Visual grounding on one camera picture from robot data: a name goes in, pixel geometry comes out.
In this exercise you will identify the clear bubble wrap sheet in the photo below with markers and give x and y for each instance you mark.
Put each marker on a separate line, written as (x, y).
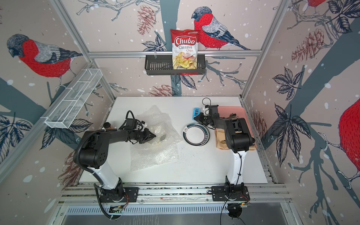
(160, 150)

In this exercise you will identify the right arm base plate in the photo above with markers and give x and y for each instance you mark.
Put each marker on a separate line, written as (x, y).
(219, 194)

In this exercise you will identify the white plate dark rim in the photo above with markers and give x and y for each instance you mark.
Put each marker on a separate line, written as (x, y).
(196, 134)

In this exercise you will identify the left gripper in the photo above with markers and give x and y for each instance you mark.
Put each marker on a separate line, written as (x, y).
(146, 136)

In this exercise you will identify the blue tape dispenser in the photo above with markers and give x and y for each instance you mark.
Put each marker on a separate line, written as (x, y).
(196, 112)

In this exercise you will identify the black wire basket shelf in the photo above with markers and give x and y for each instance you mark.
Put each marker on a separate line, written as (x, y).
(162, 66)

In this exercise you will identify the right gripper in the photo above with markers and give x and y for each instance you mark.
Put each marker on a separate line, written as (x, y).
(199, 117)

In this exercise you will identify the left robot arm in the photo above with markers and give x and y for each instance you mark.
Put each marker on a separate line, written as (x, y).
(92, 152)

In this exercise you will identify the pink tray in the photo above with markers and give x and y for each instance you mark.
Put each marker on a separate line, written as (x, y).
(226, 111)

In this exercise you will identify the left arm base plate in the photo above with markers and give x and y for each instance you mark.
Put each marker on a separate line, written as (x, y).
(125, 195)

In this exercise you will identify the Chuba cassava chips bag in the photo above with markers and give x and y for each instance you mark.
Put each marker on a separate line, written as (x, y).
(184, 49)

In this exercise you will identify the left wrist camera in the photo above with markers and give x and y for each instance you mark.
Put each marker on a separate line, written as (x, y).
(134, 124)

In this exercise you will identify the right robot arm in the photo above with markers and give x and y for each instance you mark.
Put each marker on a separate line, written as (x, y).
(232, 120)

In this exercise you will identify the white mesh wall shelf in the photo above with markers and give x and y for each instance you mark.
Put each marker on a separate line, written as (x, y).
(75, 97)

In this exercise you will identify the shaker jar black lid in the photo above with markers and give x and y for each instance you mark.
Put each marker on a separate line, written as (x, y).
(107, 126)

